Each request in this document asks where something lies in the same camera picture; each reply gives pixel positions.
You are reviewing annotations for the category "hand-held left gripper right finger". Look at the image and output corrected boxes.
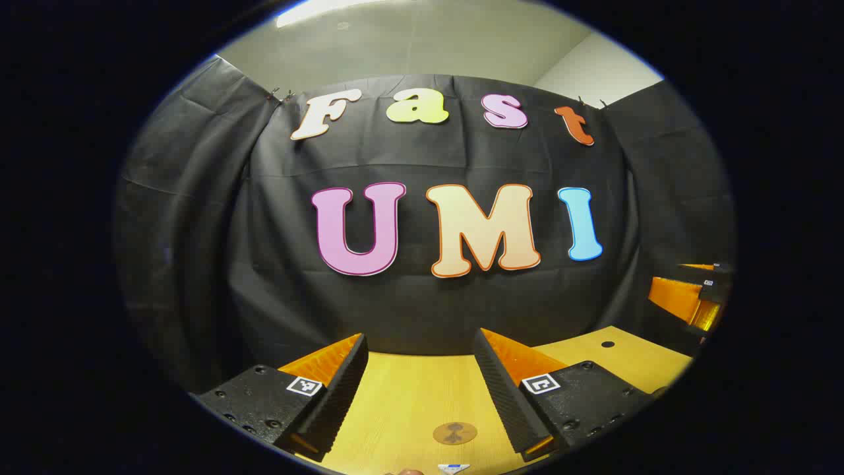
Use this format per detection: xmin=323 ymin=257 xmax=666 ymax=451
xmin=473 ymin=328 xmax=660 ymax=462

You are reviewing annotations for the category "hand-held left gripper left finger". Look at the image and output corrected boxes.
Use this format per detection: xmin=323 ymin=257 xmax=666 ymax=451
xmin=188 ymin=333 xmax=369 ymax=462

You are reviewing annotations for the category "round wooden coaster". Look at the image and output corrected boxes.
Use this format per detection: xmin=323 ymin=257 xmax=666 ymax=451
xmin=433 ymin=422 xmax=478 ymax=445

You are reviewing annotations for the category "wooden desktop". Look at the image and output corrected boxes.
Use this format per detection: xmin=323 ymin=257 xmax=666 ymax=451
xmin=277 ymin=325 xmax=693 ymax=475

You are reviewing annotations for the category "black backdrop cloth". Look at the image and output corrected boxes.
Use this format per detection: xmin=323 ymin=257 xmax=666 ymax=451
xmin=112 ymin=56 xmax=736 ymax=396

